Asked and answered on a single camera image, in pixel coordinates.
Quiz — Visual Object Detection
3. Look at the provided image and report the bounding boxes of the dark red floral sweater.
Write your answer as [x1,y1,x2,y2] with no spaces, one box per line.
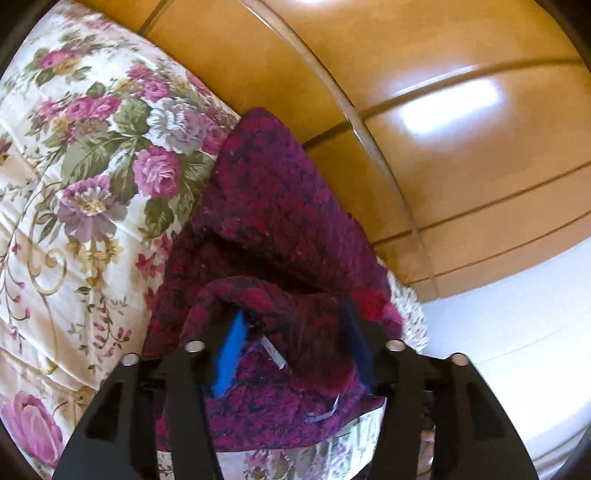
[143,108,402,452]

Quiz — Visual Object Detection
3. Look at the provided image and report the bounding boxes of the wooden headboard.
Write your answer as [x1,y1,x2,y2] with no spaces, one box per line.
[93,1,590,301]

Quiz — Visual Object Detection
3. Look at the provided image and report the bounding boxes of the floral bedspread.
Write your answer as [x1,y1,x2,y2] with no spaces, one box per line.
[0,0,431,480]

